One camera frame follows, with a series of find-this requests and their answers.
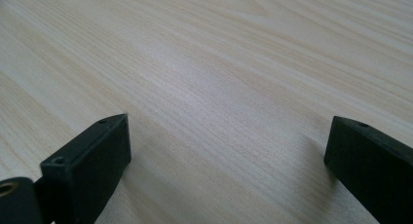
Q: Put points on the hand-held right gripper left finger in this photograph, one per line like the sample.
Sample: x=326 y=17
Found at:
x=87 y=165

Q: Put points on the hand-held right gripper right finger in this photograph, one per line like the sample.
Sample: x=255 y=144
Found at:
x=373 y=165

